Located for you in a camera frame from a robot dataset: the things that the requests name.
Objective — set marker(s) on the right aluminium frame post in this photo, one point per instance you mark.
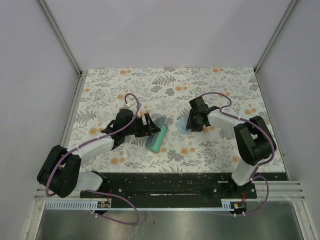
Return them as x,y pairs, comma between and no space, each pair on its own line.
276,34

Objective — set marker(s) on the floral patterned table mat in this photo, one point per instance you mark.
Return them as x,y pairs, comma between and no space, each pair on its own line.
166,93

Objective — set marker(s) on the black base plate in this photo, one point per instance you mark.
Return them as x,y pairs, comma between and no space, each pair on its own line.
204,187

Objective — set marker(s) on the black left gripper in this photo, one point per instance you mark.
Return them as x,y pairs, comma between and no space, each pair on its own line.
145,130

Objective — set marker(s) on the grey-blue glasses case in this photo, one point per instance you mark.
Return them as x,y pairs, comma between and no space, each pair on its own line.
154,142

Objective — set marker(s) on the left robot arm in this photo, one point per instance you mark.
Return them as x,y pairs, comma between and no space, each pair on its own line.
61,173

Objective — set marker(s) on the left aluminium frame post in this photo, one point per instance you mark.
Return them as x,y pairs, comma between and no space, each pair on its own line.
59,35

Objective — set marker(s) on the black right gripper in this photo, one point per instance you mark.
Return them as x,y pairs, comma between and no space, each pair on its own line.
190,125

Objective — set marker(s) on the white slotted cable duct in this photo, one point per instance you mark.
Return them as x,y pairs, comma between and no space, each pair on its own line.
156,204

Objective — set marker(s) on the aluminium frame post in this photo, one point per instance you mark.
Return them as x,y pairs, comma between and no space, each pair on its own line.
59,35
276,34

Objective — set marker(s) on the aluminium rail profile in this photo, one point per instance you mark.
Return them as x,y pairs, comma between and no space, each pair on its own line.
278,191

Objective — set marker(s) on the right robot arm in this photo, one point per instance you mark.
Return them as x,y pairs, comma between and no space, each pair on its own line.
253,138

